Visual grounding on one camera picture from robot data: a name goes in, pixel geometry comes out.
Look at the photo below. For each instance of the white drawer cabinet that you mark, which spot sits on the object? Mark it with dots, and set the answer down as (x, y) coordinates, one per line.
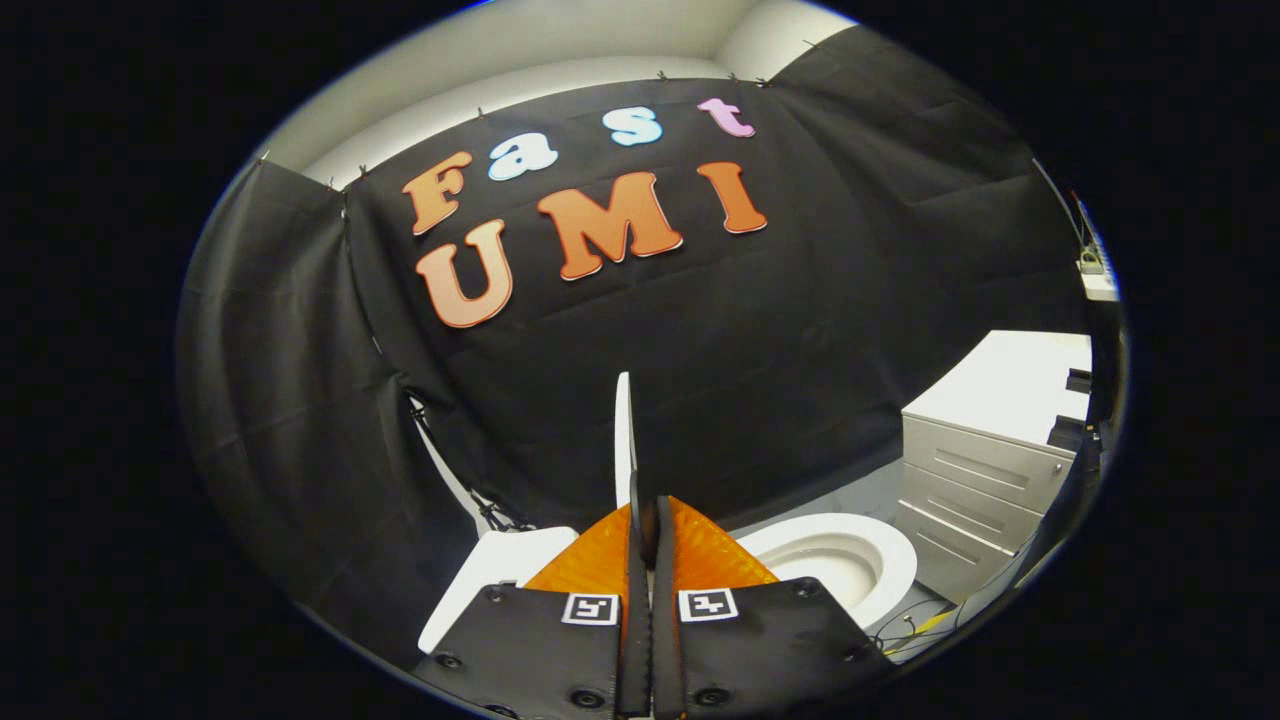
(990, 470)

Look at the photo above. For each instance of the white toilet bowl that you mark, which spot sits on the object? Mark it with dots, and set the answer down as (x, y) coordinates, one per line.
(880, 570)

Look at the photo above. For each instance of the white toilet tank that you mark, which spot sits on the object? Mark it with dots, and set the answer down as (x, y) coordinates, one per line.
(500, 570)

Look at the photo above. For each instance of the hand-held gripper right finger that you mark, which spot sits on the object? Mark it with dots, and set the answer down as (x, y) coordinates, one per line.
(667, 640)

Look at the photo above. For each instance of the black backdrop stand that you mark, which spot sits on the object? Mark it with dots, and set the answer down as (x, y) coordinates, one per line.
(490, 515)

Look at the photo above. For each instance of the yellow floor tape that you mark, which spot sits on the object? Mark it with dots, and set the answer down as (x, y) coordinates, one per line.
(930, 622)

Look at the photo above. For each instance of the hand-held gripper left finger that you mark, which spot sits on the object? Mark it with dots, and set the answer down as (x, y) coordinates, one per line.
(637, 640)

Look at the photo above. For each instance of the white toilet lid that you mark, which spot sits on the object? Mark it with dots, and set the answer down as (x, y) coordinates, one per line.
(622, 440)

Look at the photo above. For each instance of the black backdrop cloth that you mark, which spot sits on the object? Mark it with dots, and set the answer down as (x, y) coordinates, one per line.
(750, 350)

